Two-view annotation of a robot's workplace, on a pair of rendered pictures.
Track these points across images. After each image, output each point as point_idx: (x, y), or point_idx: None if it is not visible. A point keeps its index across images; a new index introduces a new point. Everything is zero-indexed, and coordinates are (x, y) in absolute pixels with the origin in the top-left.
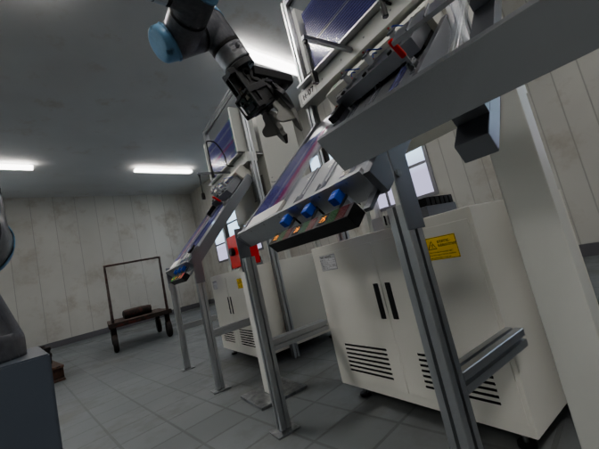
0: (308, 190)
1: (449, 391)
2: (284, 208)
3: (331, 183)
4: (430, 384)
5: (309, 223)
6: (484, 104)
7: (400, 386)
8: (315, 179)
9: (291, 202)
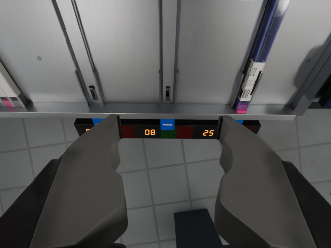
0: (103, 59)
1: None
2: (91, 116)
3: (231, 116)
4: None
5: (179, 130)
6: None
7: None
8: (92, 22)
9: (49, 72)
